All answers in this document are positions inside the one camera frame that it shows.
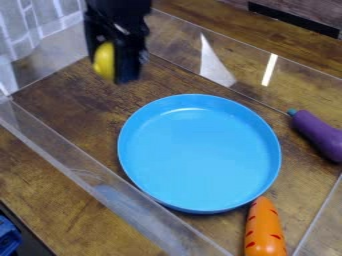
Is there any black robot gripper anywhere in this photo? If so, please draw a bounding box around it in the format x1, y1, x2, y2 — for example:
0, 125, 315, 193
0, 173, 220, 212
84, 0, 152, 84

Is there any yellow lemon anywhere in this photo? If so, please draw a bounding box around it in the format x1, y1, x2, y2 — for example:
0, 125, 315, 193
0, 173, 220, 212
92, 42, 114, 80

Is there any blue round tray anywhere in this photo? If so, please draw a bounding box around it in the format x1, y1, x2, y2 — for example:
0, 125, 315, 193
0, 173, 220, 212
117, 94, 281, 214

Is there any purple toy eggplant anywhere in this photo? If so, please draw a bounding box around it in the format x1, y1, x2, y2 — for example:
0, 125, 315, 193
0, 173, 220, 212
287, 109, 342, 163

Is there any blue plastic object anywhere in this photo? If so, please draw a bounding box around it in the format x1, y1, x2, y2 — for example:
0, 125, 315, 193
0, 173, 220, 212
0, 215, 21, 256

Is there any orange toy carrot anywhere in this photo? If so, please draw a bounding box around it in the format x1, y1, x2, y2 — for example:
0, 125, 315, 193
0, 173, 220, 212
244, 196, 287, 256

